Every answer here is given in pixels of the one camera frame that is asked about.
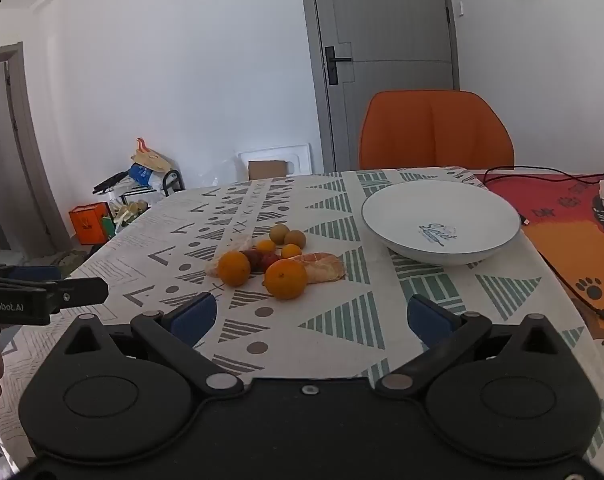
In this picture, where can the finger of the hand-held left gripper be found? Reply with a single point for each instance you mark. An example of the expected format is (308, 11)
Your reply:
(79, 291)
(31, 273)

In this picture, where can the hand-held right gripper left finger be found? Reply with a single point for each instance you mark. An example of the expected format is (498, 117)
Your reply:
(197, 316)

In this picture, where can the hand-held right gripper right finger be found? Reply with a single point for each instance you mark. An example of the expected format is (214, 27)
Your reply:
(428, 319)

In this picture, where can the large orange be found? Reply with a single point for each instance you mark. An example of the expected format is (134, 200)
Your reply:
(234, 268)
(285, 278)

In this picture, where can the small red fruit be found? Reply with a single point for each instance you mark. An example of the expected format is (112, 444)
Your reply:
(270, 260)
(253, 258)

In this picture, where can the small orange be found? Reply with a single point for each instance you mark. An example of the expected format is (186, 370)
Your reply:
(266, 246)
(291, 251)

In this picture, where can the white ceramic bowl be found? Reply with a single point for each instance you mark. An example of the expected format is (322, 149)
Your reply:
(432, 210)

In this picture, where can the round brown longan fruit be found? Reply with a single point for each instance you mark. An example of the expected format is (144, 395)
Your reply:
(295, 238)
(279, 233)

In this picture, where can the peeled orange segments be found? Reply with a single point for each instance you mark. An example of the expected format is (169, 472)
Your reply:
(324, 267)

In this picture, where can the dark olive cloth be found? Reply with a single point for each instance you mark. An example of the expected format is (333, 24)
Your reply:
(56, 259)

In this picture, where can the pale orange peel piece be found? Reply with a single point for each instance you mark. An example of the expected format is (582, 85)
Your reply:
(239, 245)
(210, 268)

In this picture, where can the orange box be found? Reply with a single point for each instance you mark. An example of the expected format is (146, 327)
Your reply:
(89, 223)

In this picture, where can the yellowish objects pile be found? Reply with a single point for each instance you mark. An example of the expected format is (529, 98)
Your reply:
(129, 211)

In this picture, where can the black elongated object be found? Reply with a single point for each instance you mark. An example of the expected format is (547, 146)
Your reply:
(109, 182)

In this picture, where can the blue white plastic bag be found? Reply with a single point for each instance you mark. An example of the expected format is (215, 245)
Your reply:
(142, 175)

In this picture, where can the black metal rack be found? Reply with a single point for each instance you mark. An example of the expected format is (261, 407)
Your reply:
(173, 176)

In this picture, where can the geometric patterned tablecloth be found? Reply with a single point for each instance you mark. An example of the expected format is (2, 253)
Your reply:
(332, 200)

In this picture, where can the brown cardboard piece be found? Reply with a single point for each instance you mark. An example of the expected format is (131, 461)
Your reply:
(267, 170)

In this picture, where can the orange chair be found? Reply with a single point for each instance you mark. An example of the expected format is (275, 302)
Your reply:
(432, 130)

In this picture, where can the grey door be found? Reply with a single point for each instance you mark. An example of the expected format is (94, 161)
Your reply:
(392, 35)

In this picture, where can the grey door frame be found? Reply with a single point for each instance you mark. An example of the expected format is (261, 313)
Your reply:
(26, 135)

